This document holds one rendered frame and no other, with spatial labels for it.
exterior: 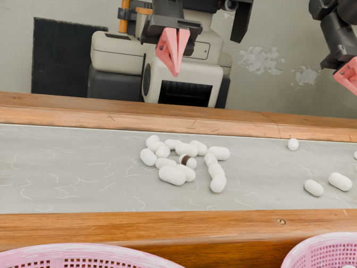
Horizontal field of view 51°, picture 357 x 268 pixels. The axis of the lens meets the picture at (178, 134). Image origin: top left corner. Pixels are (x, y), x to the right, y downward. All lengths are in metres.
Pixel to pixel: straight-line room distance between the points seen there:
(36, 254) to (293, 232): 0.25
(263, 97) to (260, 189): 2.43
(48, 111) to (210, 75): 0.62
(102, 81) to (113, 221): 1.07
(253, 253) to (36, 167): 0.29
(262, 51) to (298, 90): 0.45
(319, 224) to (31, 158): 0.37
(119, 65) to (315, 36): 1.95
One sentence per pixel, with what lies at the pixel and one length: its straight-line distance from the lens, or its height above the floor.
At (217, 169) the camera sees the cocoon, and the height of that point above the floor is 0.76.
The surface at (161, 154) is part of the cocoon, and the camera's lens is 0.57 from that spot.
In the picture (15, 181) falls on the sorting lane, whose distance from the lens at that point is 0.49.
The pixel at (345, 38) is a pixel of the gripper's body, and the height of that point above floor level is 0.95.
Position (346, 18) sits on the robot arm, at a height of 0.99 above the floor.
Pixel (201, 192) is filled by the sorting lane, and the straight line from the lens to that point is 0.51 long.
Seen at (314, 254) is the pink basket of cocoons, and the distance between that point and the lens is 0.42.
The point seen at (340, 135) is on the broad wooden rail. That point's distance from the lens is 0.91.
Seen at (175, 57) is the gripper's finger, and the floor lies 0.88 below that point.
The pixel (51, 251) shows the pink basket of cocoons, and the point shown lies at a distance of 0.33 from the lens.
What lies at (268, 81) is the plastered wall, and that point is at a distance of 2.94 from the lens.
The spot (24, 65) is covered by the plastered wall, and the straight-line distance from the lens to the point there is 2.60.
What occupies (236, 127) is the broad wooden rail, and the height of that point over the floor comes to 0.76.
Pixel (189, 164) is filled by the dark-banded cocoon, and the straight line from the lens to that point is 0.55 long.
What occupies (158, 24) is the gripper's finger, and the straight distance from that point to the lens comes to 0.66.
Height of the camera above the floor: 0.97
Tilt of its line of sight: 19 degrees down
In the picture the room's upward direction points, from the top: 10 degrees clockwise
